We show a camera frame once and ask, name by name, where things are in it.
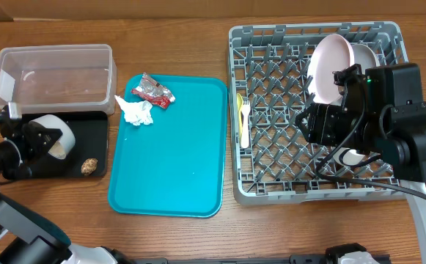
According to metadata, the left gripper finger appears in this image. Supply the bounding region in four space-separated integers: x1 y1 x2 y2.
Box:
21 122 63 161
13 155 67 180

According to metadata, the white rice portion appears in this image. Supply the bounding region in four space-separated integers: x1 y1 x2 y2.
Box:
48 142 67 160

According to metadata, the grey bowl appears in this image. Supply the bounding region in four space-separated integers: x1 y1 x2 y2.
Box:
27 114 76 161

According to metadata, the white cup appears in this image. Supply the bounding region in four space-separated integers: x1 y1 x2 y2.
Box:
333 147 365 166

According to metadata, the brown food scrap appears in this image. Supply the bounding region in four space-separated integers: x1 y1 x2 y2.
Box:
81 158 98 176

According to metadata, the pink plate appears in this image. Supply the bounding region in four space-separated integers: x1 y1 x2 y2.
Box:
307 34 355 104

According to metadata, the grey plate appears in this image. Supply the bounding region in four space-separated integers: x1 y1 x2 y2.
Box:
352 44 380 73

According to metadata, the pink fork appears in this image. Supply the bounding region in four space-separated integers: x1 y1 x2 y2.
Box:
240 100 251 149

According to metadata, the yellow spoon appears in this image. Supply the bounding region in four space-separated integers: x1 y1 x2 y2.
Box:
236 93 243 137

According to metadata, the white napkin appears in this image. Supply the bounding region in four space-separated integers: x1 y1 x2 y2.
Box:
114 95 153 126

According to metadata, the red foil wrapper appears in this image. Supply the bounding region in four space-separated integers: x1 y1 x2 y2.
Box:
131 73 176 109

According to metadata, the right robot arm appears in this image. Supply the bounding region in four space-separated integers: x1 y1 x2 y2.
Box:
295 63 426 263

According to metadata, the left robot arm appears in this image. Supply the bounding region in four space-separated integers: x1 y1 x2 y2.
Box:
0 121 130 264

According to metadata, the grey dishwasher rack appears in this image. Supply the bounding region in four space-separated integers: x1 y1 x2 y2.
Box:
228 21 408 205

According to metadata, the black plastic tray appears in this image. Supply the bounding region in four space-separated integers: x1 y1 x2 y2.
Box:
14 111 110 180

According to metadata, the clear plastic bin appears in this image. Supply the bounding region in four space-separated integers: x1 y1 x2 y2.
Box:
0 44 117 114

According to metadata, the teal serving tray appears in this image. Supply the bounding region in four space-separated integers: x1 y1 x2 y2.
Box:
108 75 228 218

